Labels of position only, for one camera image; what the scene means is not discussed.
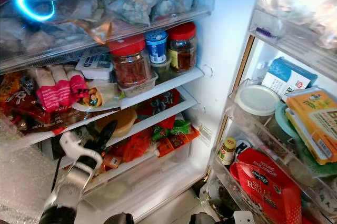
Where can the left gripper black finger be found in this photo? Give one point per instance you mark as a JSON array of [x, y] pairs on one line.
[[107, 136]]

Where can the tan round bowl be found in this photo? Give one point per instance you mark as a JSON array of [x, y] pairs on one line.
[[126, 121]]

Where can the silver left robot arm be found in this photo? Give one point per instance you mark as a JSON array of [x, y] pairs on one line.
[[73, 187]]

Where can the clear plastic fridge drawer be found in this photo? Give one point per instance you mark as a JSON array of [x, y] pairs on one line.
[[100, 24]]

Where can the black fridge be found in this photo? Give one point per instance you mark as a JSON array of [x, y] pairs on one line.
[[226, 50]]

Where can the fridge door with bins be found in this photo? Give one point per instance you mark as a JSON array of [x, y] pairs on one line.
[[258, 71]]

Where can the plate with food wrap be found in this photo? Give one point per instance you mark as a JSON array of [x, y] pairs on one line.
[[100, 97]]

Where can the clear plastic tray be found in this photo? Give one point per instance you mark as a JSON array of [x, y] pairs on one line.
[[139, 91]]

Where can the clear vegetable drawer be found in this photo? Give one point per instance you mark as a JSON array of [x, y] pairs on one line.
[[147, 179]]

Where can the dark red snack packet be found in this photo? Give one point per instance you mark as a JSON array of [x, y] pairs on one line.
[[155, 103]]

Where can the pink white wrapped roll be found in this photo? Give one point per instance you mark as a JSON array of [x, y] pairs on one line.
[[55, 93], [79, 84]]

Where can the red green snack packet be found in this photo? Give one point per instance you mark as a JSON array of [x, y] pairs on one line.
[[171, 126]]

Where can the white tub dark label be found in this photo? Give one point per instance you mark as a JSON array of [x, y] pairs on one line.
[[96, 66]]

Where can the large red lidded jar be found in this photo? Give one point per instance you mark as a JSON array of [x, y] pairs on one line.
[[129, 66]]

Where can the bubble wrap sheet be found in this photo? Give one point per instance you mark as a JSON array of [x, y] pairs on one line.
[[21, 182]]

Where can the brown orange snack packet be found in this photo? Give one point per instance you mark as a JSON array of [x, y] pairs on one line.
[[18, 95]]

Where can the blue lidded yogurt cup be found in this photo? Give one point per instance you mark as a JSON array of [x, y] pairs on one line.
[[156, 46]]

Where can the red lidded dark jar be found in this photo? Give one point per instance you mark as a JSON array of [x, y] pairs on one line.
[[182, 48]]

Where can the small yellow lidded jar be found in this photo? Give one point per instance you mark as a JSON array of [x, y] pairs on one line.
[[227, 150]]

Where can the grey frozen food bag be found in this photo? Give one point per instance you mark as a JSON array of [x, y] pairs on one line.
[[147, 3]]

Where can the white lidded container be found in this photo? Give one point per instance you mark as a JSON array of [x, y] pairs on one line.
[[255, 100]]

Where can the red flour package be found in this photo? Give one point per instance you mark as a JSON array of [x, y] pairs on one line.
[[268, 187]]

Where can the teal plastic lid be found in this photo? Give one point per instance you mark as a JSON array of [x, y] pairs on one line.
[[281, 121]]

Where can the blue white carton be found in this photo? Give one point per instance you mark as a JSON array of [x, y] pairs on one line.
[[287, 77]]

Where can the orange cardboard box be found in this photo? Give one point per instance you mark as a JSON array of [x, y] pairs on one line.
[[313, 121]]

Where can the clear plastic door bin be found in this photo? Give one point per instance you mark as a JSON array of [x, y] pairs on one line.
[[295, 34]]

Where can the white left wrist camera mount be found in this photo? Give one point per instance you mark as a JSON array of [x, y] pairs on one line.
[[72, 144]]

